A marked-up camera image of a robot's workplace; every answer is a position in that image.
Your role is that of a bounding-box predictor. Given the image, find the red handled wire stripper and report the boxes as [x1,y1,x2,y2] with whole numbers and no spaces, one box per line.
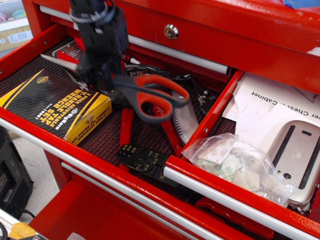
[116,103,182,188]

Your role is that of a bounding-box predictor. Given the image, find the red handled ratchet crimper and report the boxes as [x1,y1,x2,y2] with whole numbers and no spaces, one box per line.
[53,37,154,108]

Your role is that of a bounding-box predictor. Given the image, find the red left open drawer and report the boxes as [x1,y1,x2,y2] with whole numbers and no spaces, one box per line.
[0,27,236,204]

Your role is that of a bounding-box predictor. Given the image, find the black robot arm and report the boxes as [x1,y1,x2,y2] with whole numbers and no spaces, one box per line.
[69,0,129,91]

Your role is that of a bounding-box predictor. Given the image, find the red marker pen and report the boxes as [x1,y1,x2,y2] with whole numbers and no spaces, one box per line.
[121,52,141,65]

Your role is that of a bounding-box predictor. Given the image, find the red lower open drawer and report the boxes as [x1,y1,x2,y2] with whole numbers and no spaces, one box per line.
[29,179,199,240]

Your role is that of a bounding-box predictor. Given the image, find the white cabinet manual paper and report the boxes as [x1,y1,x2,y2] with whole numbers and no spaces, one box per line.
[222,72,320,152]

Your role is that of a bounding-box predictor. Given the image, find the red open drawer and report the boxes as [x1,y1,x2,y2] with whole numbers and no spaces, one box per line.
[163,70,320,240]
[29,179,199,240]
[0,27,236,204]

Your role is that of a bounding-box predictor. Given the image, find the yellow black tap wrench box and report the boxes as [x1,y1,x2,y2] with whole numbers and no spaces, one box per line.
[0,69,112,146]

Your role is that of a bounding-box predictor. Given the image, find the red right open drawer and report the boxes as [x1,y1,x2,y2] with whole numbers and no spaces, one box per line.
[163,70,320,240]

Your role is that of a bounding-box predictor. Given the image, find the silver folding utility knife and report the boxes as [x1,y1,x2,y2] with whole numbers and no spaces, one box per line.
[172,98,199,146]

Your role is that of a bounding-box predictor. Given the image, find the red and grey scissors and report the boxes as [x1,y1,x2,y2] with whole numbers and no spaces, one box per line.
[40,54,190,124]

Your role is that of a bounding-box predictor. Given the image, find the silver computer mouse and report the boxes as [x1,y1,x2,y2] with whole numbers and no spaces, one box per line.
[268,120,320,205]

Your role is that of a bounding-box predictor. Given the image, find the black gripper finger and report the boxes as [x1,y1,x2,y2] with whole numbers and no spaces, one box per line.
[96,60,122,92]
[76,51,100,90]

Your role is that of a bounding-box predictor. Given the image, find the clear bag of adhesive pads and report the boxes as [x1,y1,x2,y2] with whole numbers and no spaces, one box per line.
[182,133,295,208]

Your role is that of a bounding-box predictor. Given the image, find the black computer case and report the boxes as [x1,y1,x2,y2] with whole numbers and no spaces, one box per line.
[0,127,34,219]

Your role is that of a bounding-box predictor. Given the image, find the silver cabinet key lock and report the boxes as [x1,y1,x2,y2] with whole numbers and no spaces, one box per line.
[164,24,179,40]

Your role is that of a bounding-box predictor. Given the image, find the screwdriver bit set package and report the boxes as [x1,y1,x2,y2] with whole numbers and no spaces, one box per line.
[52,39,85,64]

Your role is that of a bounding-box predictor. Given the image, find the red tool chest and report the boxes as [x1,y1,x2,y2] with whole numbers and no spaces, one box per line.
[0,0,320,240]

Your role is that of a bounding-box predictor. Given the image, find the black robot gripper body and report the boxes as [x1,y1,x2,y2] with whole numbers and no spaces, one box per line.
[76,7,129,62]

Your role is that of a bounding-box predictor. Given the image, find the black metal pliers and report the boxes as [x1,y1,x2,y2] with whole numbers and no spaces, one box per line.
[124,63,221,111]

